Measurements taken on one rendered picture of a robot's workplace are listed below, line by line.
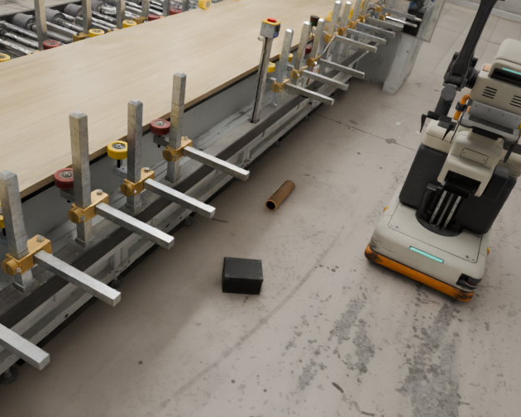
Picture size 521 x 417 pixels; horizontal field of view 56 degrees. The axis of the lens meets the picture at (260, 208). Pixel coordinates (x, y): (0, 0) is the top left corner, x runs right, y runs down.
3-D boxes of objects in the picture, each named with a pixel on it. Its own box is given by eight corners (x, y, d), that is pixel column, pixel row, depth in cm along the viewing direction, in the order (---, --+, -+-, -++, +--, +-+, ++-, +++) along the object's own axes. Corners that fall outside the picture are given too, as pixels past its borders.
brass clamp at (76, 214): (110, 207, 163) (110, 194, 160) (81, 227, 153) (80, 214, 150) (96, 200, 165) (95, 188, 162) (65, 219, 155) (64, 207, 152)
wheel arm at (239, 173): (248, 179, 191) (250, 170, 188) (244, 183, 188) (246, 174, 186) (157, 141, 203) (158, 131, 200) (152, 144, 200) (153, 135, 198)
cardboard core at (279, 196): (295, 182, 333) (277, 202, 310) (293, 192, 338) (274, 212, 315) (285, 178, 335) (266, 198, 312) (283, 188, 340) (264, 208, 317)
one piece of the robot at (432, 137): (399, 198, 322) (448, 79, 273) (481, 232, 306) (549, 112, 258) (385, 222, 296) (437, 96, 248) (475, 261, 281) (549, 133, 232)
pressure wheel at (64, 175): (52, 206, 160) (49, 177, 154) (62, 193, 167) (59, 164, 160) (75, 210, 160) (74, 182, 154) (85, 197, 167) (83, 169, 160)
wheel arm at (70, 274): (121, 302, 135) (121, 291, 133) (112, 309, 133) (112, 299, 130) (7, 238, 147) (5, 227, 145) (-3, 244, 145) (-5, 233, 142)
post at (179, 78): (178, 182, 203) (187, 73, 175) (173, 185, 201) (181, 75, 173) (170, 179, 204) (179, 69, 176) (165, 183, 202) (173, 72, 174)
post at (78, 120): (93, 241, 164) (87, 112, 136) (85, 246, 162) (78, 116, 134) (84, 237, 165) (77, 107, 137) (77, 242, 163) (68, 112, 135)
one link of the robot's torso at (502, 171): (442, 179, 272) (461, 141, 257) (493, 198, 264) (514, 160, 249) (433, 201, 251) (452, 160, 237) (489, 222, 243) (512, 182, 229)
